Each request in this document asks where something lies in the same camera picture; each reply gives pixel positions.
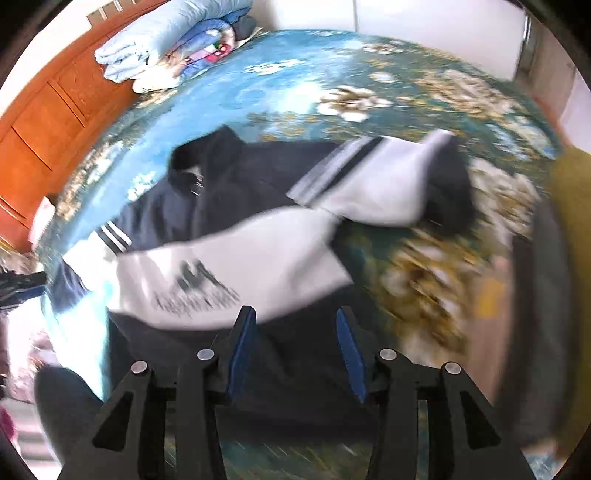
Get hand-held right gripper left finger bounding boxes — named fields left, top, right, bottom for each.
left=59, top=305, right=257, bottom=480

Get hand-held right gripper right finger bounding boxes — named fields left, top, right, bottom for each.
left=335, top=306, right=537, bottom=480

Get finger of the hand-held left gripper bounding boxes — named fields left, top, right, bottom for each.
left=0, top=271, right=48, bottom=309

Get navy and white jacket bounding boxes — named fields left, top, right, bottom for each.
left=50, top=126, right=476, bottom=428

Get person's grey trouser leg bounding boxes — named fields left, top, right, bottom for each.
left=34, top=367, right=112, bottom=476

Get wooden headboard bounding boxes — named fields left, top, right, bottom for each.
left=0, top=0, right=174, bottom=252

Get teal floral bedspread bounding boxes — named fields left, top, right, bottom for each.
left=37, top=28, right=565, bottom=469

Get light blue folded quilt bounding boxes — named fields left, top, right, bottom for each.
left=95, top=0, right=254, bottom=84

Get colourful printed folded blanket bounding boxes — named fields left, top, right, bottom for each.
left=133, top=21, right=247, bottom=94

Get dark folded cloth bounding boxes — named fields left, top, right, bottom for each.
left=226, top=11, right=259, bottom=43

